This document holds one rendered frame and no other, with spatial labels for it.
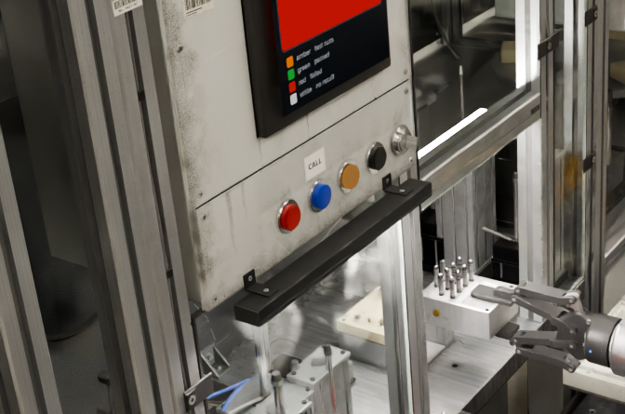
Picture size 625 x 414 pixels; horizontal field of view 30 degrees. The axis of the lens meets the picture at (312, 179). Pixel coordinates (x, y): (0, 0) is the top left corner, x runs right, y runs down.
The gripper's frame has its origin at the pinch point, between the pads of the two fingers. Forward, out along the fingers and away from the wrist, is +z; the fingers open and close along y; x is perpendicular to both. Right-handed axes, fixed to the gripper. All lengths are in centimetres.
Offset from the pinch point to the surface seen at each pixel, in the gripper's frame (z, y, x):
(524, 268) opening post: 4.0, -3.0, -18.8
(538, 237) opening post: 1.4, 3.6, -18.7
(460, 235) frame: 19.8, -3.4, -25.1
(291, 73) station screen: -2, 55, 47
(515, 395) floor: 53, -104, -111
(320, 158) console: 0, 42, 41
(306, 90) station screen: -2, 53, 45
